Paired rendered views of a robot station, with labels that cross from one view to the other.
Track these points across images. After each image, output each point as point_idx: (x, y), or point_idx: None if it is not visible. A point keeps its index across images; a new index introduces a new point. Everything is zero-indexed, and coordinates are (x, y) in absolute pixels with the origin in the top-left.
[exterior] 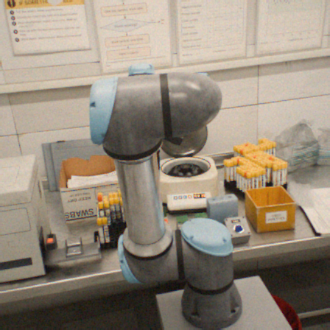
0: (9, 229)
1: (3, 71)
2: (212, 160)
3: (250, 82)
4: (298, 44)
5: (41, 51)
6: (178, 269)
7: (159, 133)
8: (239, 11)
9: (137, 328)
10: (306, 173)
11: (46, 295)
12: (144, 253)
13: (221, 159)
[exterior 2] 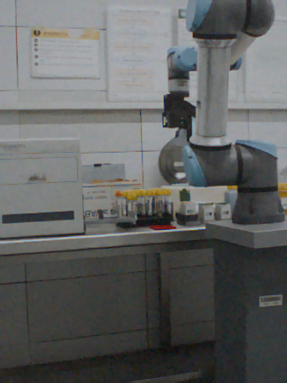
0: (59, 177)
1: (18, 91)
2: None
3: (241, 126)
4: (280, 97)
5: (55, 75)
6: (238, 165)
7: (242, 18)
8: None
9: (137, 372)
10: None
11: (84, 255)
12: (213, 144)
13: None
